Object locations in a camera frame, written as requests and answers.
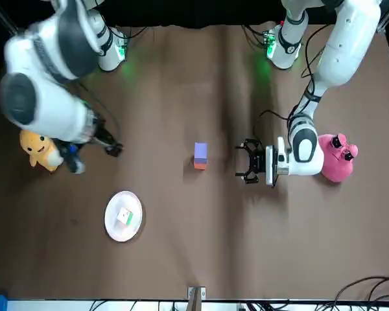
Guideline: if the white round plate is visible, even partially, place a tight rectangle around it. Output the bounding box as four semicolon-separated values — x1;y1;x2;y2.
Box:
104;190;143;242

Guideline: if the small colourful puzzle cube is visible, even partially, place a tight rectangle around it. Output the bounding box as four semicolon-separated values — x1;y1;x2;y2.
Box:
116;207;134;226

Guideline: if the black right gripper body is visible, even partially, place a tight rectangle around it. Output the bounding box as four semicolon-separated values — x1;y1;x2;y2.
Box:
89;120;117;149

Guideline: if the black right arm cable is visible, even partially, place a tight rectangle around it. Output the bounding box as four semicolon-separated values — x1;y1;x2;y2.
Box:
77;82;121;145

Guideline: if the black desk cable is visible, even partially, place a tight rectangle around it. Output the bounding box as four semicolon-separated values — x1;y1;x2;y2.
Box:
335;275;389;311

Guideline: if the orange plush toy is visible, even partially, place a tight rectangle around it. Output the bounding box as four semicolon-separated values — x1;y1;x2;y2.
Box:
18;130;64;173

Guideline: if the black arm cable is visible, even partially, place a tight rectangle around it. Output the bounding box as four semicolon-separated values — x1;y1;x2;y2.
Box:
77;82;121;145
253;109;294;141

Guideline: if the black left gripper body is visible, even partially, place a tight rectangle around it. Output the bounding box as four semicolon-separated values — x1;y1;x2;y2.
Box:
253;148;268;176

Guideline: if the pink plush toy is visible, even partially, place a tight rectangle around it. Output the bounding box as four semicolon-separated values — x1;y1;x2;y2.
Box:
316;133;359;183

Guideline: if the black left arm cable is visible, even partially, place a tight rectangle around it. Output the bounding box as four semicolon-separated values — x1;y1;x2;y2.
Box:
253;109;294;141

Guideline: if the purple foam block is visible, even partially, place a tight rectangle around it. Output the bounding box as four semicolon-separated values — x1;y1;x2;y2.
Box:
194;142;209;162

